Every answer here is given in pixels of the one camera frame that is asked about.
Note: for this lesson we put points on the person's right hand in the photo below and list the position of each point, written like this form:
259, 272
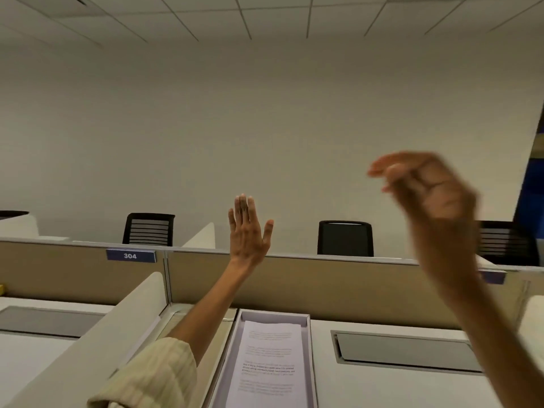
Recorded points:
442, 216

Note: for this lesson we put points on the person's left thumb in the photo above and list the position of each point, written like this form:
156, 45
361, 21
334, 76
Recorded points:
267, 232

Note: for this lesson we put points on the white side divider panel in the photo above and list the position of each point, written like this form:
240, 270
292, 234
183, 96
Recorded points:
19, 227
202, 238
85, 348
533, 327

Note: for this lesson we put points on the person's left little finger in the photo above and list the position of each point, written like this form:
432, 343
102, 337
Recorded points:
231, 220

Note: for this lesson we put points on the beige desk partition panel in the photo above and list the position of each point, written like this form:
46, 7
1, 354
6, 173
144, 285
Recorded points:
72, 276
331, 288

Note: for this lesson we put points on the person's right forearm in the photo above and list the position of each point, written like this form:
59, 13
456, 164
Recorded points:
493, 335

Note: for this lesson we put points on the person's left forearm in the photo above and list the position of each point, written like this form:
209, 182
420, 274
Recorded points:
212, 305

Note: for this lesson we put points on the open lavender cardboard box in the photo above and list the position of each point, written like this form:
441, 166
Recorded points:
306, 356

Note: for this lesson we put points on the black mesh office chair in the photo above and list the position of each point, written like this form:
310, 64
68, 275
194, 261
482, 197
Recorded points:
148, 229
345, 238
12, 214
508, 244

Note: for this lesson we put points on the printed white paper sheet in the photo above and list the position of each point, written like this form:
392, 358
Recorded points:
267, 365

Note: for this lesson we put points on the person's left hand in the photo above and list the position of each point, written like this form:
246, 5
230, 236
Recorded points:
246, 240

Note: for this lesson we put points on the cream knit sleeve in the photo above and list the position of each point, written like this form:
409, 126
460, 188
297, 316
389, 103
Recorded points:
153, 378

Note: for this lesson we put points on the person's right fingers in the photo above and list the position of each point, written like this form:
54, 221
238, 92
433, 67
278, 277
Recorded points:
408, 169

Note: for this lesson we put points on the blue desk number label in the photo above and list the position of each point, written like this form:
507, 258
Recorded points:
495, 277
130, 256

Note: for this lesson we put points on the person's left middle finger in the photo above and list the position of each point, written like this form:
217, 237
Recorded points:
244, 210

